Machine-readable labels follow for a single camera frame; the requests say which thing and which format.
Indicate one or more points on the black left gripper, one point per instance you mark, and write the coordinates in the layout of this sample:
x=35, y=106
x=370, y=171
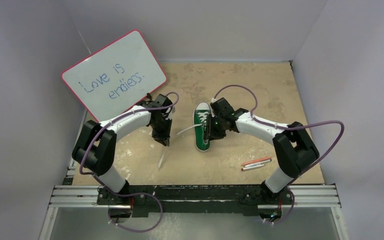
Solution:
x=161, y=133

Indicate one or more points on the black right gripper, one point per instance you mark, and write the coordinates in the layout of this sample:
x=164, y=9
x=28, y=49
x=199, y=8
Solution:
x=213, y=130

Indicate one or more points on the white shoelace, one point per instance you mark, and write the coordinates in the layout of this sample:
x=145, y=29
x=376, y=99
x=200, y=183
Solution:
x=176, y=134

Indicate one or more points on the green canvas sneaker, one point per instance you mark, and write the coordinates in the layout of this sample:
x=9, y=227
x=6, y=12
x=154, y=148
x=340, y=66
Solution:
x=200, y=113

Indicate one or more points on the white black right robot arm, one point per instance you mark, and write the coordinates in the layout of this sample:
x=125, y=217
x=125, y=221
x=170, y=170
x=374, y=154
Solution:
x=294, y=149

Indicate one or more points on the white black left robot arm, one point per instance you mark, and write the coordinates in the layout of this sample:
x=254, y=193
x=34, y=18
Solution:
x=96, y=145

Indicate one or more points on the red white marker pen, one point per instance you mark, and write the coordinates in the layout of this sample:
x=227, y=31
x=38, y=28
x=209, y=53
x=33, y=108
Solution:
x=255, y=165

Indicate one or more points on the orange marker pen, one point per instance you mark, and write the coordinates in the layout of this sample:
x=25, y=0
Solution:
x=258, y=161

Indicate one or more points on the pink framed whiteboard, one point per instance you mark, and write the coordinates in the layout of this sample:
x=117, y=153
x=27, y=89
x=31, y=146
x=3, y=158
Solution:
x=113, y=79

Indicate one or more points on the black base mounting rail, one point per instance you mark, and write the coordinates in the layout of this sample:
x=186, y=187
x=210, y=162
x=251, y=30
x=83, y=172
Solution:
x=246, y=199

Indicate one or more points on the silver aluminium frame rail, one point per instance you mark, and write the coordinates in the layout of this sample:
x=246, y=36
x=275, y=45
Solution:
x=85, y=196

